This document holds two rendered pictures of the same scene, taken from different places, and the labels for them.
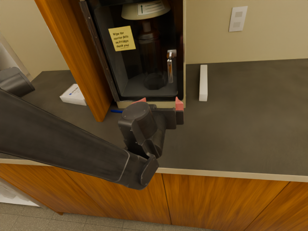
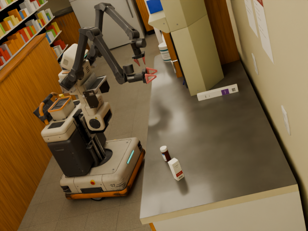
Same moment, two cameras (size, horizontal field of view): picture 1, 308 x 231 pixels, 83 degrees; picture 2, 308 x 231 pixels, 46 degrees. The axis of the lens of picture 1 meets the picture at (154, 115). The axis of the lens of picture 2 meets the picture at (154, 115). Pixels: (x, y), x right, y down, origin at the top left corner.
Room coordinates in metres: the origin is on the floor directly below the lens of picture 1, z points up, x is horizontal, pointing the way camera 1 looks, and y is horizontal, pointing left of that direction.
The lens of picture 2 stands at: (0.21, -2.35, 2.06)
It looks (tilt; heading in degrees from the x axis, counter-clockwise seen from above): 28 degrees down; 88
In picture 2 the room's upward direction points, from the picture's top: 21 degrees counter-clockwise
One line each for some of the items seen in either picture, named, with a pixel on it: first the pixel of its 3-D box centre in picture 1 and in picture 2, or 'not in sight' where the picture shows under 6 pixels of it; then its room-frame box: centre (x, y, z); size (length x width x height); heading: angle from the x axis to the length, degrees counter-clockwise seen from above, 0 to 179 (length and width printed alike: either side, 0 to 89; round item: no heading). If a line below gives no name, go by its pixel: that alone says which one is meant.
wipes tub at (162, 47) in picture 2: not in sight; (167, 51); (0.63, 0.68, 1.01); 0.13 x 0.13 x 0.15
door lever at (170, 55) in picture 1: (170, 68); (175, 65); (0.55, -0.09, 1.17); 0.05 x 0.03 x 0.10; 165
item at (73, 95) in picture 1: (79, 94); not in sight; (0.80, 0.37, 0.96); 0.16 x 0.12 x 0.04; 64
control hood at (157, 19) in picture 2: not in sight; (159, 20); (0.56, 0.02, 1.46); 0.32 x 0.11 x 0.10; 76
